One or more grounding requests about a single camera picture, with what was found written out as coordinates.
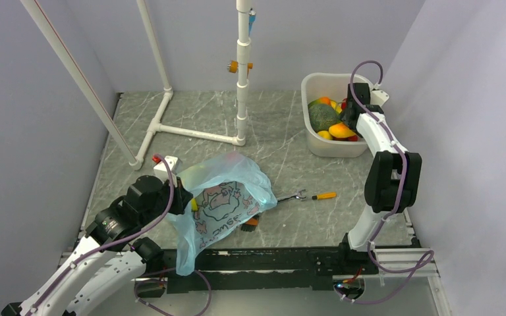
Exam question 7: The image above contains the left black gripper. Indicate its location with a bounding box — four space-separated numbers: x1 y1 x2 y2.
140 174 194 225

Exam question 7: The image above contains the orange fake mango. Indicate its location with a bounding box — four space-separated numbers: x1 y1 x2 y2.
328 122 356 139

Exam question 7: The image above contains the yellow fake lemon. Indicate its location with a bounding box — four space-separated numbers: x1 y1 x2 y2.
317 130 334 140

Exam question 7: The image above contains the light blue plastic bag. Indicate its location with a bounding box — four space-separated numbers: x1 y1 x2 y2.
166 151 277 276

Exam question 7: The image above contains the yellow fake banana bunch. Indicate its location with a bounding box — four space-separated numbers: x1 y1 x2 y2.
190 199 199 212

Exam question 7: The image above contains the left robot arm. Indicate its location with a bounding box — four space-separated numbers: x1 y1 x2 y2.
1 176 193 315

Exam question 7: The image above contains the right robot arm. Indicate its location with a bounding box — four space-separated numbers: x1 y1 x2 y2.
336 82 422 273

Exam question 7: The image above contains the yellow green fake fruit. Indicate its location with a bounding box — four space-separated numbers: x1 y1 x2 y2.
308 97 343 114

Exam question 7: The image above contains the white plastic basket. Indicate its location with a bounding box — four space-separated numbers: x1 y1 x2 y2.
301 72 391 158

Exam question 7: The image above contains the orange black hex key set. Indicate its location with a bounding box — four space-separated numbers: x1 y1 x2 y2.
240 216 259 232

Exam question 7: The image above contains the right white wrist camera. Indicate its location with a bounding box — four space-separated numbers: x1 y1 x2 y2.
370 90 389 107

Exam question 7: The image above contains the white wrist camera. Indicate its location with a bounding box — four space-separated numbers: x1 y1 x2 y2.
370 90 389 107
152 154 182 182

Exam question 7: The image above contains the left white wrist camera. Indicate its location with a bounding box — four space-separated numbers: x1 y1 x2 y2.
152 154 182 182

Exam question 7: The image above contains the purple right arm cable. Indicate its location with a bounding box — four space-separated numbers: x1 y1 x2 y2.
333 60 436 306

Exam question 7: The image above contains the white PVC pipe frame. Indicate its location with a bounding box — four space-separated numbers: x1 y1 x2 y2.
21 1 256 171

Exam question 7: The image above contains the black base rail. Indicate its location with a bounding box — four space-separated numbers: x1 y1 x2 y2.
122 237 380 300

